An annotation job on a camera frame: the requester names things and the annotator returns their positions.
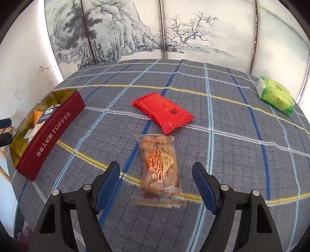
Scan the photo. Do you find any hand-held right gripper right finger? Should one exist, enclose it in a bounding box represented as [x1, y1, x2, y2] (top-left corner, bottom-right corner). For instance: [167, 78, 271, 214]
[192, 162, 282, 252]

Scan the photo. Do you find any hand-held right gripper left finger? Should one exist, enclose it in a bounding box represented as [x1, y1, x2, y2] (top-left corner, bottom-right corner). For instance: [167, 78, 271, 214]
[29, 161, 121, 252]

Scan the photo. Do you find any blue and white cracker packet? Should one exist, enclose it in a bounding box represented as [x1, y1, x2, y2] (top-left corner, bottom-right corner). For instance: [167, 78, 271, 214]
[23, 105, 61, 143]

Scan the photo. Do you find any red and gold tin box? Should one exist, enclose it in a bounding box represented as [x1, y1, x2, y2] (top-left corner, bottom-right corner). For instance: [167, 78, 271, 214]
[8, 89, 86, 182]

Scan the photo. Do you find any clear packet of brown pastries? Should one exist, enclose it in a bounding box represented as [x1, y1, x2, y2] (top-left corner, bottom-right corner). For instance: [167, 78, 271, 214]
[131, 134, 188, 209]

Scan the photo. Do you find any grey plaid blanket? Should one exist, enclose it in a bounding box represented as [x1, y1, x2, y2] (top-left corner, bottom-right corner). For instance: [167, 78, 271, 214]
[7, 59, 310, 252]

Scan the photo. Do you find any red foil snack packet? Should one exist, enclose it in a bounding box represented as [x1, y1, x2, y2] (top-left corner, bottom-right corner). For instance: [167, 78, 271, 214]
[131, 92, 195, 135]

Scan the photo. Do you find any dark floral cloth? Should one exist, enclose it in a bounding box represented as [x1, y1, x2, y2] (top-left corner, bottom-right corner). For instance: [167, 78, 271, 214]
[15, 226, 33, 252]

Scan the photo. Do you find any green tissue pack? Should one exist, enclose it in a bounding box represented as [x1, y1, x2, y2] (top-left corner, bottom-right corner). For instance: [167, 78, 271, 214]
[256, 76, 295, 117]

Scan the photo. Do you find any ink landscape folding screen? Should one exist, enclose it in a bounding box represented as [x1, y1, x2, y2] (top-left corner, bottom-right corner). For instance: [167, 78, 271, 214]
[44, 0, 310, 102]

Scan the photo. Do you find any wooden frame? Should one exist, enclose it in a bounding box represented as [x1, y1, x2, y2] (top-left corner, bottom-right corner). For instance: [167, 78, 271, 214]
[0, 128, 12, 184]

